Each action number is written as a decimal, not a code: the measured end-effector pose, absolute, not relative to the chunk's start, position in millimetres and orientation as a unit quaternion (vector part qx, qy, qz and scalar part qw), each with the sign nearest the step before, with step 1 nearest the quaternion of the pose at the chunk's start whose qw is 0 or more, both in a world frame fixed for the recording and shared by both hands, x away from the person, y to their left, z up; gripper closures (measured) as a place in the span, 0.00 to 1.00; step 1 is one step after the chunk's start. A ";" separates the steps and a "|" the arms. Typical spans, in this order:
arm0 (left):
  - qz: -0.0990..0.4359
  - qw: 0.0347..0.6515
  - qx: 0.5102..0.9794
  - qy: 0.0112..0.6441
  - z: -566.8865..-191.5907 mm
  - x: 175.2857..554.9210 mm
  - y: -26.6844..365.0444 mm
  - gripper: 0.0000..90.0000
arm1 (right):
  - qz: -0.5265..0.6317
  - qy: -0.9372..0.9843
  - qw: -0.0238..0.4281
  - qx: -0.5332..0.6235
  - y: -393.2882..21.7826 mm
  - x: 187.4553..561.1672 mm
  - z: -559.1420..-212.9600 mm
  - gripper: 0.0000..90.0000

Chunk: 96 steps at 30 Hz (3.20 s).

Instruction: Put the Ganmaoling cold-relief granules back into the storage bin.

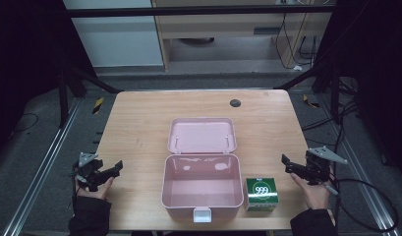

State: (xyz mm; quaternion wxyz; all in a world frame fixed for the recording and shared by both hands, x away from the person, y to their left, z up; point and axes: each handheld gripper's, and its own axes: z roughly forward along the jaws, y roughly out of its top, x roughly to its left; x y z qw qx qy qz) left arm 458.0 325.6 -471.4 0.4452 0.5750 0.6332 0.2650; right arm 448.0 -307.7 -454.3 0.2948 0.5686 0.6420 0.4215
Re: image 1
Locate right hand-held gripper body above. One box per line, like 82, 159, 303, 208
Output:
302, 146, 349, 187

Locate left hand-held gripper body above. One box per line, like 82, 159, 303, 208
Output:
72, 150, 106, 193

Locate green medicine box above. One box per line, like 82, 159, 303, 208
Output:
243, 177, 280, 213

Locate pink plastic storage box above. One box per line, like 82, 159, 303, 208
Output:
160, 117, 245, 224

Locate person's left hand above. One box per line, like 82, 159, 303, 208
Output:
75, 175, 115, 202

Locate person's right hand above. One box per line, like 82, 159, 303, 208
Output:
289, 170, 336, 210

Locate yellow black floor tape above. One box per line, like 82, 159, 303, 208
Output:
302, 93, 321, 109
91, 96, 105, 115

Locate black metal stand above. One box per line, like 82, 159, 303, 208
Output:
274, 60, 342, 125
56, 63, 124, 130

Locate dark curtain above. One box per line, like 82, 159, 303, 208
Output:
315, 0, 402, 183
0, 0, 98, 160

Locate white cabinet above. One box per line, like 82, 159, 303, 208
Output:
62, 0, 165, 69

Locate light wooden desk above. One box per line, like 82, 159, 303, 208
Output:
150, 0, 334, 72

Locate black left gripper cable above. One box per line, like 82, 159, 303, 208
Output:
70, 161, 79, 210

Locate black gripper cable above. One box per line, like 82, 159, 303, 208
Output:
323, 178, 400, 233
70, 161, 79, 210

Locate aluminium floor rail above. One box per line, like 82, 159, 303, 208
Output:
317, 93, 402, 236
1, 97, 85, 236

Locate black floor cables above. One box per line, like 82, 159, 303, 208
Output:
301, 99, 362, 147

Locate thin black floor cable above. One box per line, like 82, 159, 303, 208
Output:
11, 112, 40, 135

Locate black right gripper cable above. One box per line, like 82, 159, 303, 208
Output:
323, 178, 400, 233

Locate black hanging desk cables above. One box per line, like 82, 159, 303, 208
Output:
274, 12, 321, 71

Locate black horizontal frame bar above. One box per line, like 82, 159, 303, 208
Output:
64, 5, 336, 19

